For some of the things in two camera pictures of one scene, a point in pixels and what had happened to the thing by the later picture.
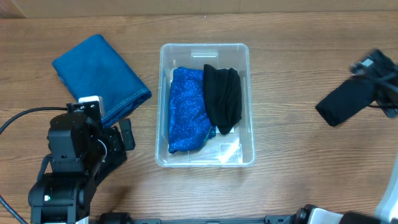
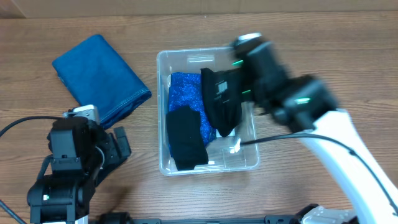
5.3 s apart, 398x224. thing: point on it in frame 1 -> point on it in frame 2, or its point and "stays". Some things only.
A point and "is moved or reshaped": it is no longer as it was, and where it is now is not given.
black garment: [346, 101] -> [186, 142]
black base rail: [114, 218] stays
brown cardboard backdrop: [56, 9] stays
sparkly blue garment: [190, 126] stays
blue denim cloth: [91, 68] stays
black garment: [223, 96] stays
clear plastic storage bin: [234, 149] is moved or reshaped
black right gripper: [372, 79] -> [235, 82]
